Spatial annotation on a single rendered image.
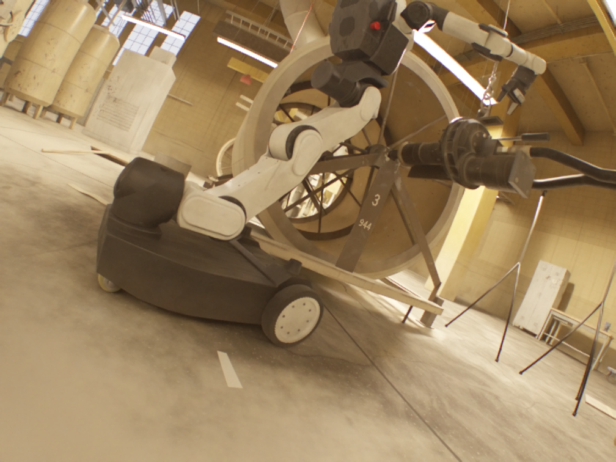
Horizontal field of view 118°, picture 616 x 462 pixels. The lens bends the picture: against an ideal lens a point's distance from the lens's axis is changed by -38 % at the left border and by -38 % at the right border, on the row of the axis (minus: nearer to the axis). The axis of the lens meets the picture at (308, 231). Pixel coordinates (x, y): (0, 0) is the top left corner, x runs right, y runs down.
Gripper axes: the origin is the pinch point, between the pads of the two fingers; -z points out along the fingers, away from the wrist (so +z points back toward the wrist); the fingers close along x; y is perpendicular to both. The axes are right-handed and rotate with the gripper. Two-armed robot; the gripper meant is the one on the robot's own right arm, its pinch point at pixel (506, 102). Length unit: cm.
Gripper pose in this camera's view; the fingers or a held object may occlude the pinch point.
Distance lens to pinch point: 136.2
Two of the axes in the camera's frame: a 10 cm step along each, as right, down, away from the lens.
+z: 5.0, -7.4, -4.5
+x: 8.6, 3.7, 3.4
